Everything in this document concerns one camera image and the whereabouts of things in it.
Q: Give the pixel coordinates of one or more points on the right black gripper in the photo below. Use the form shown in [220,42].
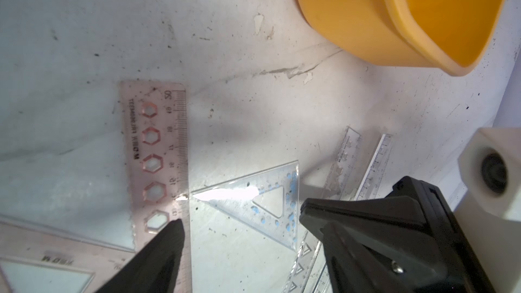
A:
[399,220]

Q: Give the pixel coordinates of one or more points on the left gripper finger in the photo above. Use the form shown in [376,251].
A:
[155,268]

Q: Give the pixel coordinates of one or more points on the clear thin straight ruler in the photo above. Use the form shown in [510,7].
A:
[367,190]

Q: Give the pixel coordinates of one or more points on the clear stencil straight ruler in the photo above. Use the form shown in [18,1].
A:
[316,214]

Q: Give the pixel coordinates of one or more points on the clear blue triangle ruler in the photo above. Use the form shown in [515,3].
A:
[266,201]

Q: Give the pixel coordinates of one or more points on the yellow plastic storage box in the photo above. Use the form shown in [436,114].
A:
[450,35]

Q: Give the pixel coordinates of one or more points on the pink triangle ruler left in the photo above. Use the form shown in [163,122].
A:
[37,258]

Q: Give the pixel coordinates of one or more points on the pink long straight ruler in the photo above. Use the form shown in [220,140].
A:
[155,136]

